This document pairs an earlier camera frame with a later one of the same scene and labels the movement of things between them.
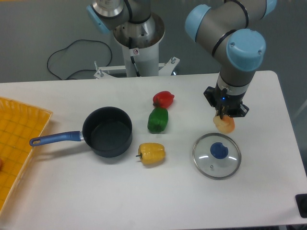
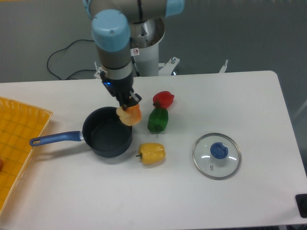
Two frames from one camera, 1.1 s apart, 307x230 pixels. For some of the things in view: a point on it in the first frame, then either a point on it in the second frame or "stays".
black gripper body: [226, 103] → [119, 88]
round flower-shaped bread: [226, 125] → [130, 116]
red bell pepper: [163, 99] stays
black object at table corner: [301, 201] stays
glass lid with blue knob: [216, 156] stays
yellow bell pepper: [151, 153] stays
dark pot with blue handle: [107, 131] stays
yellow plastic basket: [19, 122] stays
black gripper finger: [223, 111] → [134, 98]
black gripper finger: [220, 111] → [123, 103]
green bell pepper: [158, 120] stays
